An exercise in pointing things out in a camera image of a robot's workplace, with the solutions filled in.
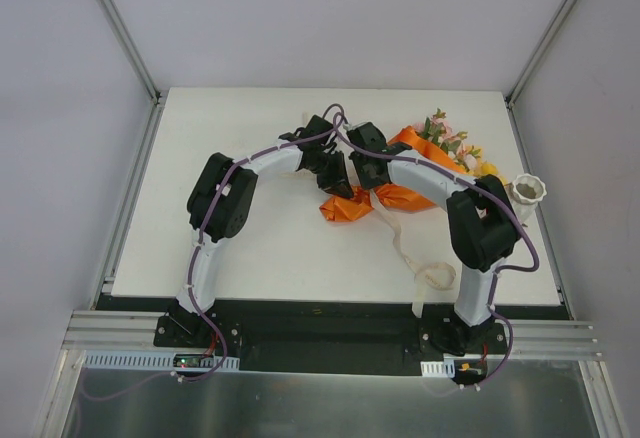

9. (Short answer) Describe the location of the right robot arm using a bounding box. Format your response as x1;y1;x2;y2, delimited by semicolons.
347;122;520;356

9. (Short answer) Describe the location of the orange wrapping paper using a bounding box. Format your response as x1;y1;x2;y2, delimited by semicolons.
320;125;463;222

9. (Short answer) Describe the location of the right white cable duct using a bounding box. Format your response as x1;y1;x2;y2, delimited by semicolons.
420;359;455;379

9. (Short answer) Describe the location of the aluminium rail front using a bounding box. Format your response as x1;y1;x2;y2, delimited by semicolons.
62;310;605;361

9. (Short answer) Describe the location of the cream ribbon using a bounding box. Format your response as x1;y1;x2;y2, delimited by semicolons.
368;188;457;319

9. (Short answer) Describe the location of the flower bunch pink yellow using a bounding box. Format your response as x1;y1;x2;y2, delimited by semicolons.
411;108;507;184

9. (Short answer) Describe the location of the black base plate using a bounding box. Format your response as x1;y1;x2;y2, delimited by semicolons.
94;294;576;374

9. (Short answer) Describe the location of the left white cable duct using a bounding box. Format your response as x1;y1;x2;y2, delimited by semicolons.
84;351;240;373

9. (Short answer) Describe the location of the left aluminium frame post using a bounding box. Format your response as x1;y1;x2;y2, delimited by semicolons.
97;0;162;104

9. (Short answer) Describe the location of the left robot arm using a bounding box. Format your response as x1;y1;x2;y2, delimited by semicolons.
158;115;354;347

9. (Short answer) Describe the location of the aluminium frame post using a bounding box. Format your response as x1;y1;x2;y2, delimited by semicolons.
97;0;162;104
505;0;581;110

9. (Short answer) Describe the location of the right aluminium frame post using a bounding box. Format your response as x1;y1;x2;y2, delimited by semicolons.
505;0;581;110

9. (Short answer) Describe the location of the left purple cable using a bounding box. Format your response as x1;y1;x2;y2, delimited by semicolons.
169;102;351;384

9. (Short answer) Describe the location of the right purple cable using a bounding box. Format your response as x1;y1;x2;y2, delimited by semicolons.
332;112;541;399

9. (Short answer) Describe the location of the purple cable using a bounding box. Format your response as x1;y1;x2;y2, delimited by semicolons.
332;112;541;399
169;102;351;384

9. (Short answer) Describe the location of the white cable duct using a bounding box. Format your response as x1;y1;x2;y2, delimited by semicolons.
420;359;455;379
84;351;240;373

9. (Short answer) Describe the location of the white ribbed vase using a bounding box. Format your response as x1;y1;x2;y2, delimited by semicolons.
505;173;547;227

